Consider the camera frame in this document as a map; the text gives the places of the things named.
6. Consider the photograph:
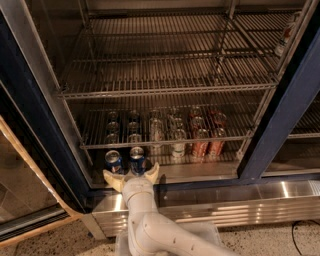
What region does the lower wire fridge shelf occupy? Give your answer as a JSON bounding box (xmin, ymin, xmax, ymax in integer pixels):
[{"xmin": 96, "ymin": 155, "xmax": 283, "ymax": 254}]
[{"xmin": 80, "ymin": 104, "xmax": 255, "ymax": 150}]

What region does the wire fridge shelf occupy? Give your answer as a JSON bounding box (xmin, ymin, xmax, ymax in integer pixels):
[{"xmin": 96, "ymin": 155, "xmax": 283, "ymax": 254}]
[
  {"xmin": 59, "ymin": 11, "xmax": 289, "ymax": 99},
  {"xmin": 80, "ymin": 104, "xmax": 255, "ymax": 150}
]

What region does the red soda can right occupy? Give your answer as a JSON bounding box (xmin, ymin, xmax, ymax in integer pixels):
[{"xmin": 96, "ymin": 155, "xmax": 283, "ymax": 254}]
[{"xmin": 208, "ymin": 128, "xmax": 226, "ymax": 157}]

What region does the blue fridge centre post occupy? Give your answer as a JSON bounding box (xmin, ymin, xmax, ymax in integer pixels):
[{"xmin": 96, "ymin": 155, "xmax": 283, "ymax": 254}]
[{"xmin": 238, "ymin": 10, "xmax": 320, "ymax": 181}]

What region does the upper wire fridge shelf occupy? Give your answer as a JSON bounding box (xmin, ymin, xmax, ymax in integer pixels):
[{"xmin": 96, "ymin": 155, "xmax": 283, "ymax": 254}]
[{"xmin": 59, "ymin": 11, "xmax": 289, "ymax": 99}]

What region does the red soda can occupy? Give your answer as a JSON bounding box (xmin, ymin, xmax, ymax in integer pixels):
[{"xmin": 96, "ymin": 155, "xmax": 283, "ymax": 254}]
[
  {"xmin": 208, "ymin": 128, "xmax": 226, "ymax": 157},
  {"xmin": 192, "ymin": 129, "xmax": 209, "ymax": 158}
]

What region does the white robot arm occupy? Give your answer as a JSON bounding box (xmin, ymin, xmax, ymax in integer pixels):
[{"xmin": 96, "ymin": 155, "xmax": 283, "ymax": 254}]
[{"xmin": 103, "ymin": 162, "xmax": 238, "ymax": 256}]

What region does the blue pepsi can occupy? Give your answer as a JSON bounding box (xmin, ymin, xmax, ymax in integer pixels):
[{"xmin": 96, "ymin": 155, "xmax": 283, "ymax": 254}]
[
  {"xmin": 129, "ymin": 146, "xmax": 146, "ymax": 176},
  {"xmin": 105, "ymin": 150, "xmax": 124, "ymax": 175}
]

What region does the clear plastic bin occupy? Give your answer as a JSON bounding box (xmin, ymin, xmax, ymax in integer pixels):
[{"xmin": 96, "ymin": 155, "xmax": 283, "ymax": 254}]
[{"xmin": 115, "ymin": 222, "xmax": 222, "ymax": 256}]

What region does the red soda can left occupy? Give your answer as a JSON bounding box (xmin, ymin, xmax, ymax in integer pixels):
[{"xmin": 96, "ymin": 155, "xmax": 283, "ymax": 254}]
[{"xmin": 192, "ymin": 129, "xmax": 209, "ymax": 158}]

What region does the white green soda can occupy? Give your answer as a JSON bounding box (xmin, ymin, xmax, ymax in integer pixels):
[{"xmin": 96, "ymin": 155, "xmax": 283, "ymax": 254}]
[{"xmin": 172, "ymin": 129, "xmax": 186, "ymax": 158}]

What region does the steel fridge base panel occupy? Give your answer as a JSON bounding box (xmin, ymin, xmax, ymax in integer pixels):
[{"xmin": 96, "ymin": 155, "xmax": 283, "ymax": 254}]
[{"xmin": 82, "ymin": 175, "xmax": 320, "ymax": 240}]

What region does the black floor cable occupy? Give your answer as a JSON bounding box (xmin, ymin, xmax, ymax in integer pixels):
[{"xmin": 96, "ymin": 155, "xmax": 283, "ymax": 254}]
[{"xmin": 291, "ymin": 219, "xmax": 320, "ymax": 256}]

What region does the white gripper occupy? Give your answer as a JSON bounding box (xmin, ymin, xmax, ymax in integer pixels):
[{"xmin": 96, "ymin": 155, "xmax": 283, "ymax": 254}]
[{"xmin": 103, "ymin": 162, "xmax": 160, "ymax": 211}]

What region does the clear bottle on shelf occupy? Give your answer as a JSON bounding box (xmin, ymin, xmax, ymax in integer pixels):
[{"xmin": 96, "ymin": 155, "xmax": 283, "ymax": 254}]
[{"xmin": 274, "ymin": 11, "xmax": 301, "ymax": 57}]

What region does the glass fridge door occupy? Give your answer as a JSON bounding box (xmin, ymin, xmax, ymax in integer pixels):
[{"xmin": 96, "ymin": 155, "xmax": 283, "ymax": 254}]
[{"xmin": 0, "ymin": 84, "xmax": 82, "ymax": 247}]

